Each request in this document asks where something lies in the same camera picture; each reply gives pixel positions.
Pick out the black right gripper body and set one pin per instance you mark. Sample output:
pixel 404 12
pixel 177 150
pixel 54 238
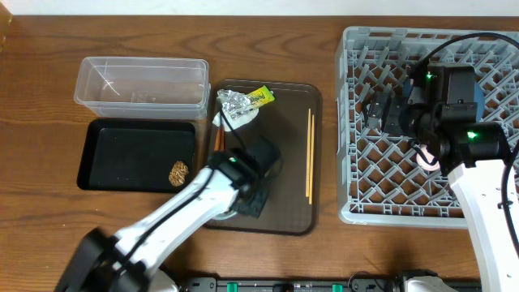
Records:
pixel 392 123

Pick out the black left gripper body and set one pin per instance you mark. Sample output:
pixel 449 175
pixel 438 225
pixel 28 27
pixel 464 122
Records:
pixel 255 203

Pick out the brown shiitake mushroom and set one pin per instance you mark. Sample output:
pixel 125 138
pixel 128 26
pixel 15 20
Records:
pixel 178 174

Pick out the large blue bowl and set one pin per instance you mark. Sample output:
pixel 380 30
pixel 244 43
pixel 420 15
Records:
pixel 416 95

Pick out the small light blue bowl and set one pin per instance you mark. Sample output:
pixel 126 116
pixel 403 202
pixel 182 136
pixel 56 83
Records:
pixel 225 215

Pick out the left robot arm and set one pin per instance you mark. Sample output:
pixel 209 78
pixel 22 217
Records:
pixel 233 181

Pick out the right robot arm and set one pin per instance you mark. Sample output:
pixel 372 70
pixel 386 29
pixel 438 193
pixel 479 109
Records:
pixel 440 111

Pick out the grey dishwasher rack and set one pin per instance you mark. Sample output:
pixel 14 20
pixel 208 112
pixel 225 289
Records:
pixel 379 180

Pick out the black waste tray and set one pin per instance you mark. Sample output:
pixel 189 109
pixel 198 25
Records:
pixel 123 154

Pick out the pink cup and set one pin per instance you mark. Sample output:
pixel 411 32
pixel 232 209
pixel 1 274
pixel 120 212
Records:
pixel 425 160

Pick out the orange carrot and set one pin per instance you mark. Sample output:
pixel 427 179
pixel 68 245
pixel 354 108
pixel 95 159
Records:
pixel 220 139

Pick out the wooden chopstick right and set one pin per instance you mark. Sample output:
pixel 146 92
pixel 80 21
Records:
pixel 312 159

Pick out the brown plastic tray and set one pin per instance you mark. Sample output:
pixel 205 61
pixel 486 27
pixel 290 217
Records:
pixel 284 123

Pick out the crumpled aluminium foil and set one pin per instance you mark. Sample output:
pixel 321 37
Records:
pixel 235 104

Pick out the yellow snack wrapper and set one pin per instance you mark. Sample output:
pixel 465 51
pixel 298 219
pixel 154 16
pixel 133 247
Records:
pixel 260 97

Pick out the clear plastic bin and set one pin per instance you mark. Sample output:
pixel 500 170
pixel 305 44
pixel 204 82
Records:
pixel 144 87

